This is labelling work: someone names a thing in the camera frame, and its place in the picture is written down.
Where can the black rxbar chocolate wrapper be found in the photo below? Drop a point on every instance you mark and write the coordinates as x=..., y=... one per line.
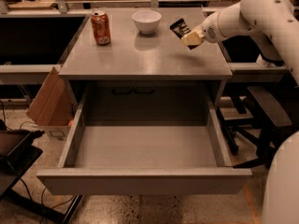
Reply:
x=181, y=30

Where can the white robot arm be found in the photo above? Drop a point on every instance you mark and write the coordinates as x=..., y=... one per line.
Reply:
x=275, y=20

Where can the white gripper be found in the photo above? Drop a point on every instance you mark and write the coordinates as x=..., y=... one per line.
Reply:
x=209, y=30

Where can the black tray stand left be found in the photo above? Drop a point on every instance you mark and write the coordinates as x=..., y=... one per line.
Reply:
x=17, y=155

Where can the open grey top drawer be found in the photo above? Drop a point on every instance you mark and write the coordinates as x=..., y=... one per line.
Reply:
x=145, y=140

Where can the grey cabinet counter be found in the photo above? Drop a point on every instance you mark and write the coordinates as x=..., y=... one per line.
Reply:
x=129, y=72

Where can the orange soda can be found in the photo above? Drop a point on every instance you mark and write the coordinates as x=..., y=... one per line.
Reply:
x=100, y=25

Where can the white bowl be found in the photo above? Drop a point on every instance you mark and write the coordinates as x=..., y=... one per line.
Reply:
x=146, y=21

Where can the cardboard box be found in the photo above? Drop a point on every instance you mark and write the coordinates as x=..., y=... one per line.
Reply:
x=51, y=109

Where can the black office chair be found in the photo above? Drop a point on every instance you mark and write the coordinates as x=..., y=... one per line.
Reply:
x=266, y=99

